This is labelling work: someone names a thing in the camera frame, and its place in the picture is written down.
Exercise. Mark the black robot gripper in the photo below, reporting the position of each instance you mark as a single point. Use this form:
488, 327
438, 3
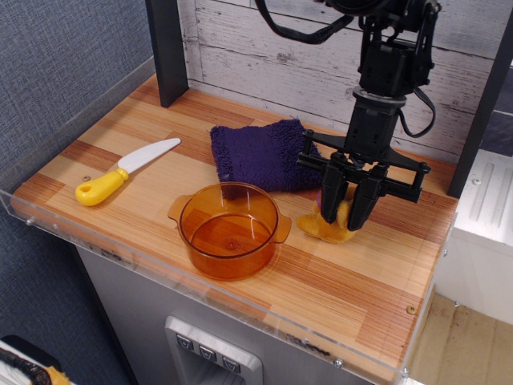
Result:
363, 157

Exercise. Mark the yellow plush cheese toy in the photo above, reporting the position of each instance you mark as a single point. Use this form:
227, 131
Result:
314, 224

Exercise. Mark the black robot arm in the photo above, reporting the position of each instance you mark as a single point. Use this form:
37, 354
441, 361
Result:
395, 62

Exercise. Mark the purple folded cloth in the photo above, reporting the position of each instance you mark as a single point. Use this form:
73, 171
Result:
263, 156

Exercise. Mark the orange transparent plastic pot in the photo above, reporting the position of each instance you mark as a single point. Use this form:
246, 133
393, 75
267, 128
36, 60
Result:
231, 229

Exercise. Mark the white grey side appliance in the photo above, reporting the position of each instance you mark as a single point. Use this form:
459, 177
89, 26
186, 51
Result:
475, 269

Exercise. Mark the silver dispenser button panel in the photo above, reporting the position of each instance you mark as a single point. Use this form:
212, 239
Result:
203, 358

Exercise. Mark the grey toy fridge cabinet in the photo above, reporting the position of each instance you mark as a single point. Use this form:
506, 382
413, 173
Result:
137, 308

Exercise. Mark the clear acrylic table guard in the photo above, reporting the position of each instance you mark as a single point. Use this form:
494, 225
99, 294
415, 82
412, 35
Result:
361, 301

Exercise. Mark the black yellow object bottom left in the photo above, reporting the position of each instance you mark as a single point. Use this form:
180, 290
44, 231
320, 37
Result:
24, 363

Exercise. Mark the black right frame post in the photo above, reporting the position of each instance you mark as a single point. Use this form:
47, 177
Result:
483, 114

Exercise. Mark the black frame post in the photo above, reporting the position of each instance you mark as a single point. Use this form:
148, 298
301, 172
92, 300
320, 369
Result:
483, 114
168, 49

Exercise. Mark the black left frame post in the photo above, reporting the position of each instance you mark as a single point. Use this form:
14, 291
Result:
168, 49

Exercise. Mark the yellow handled white toy knife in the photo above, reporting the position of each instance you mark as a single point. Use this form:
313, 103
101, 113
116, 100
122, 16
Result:
96, 191

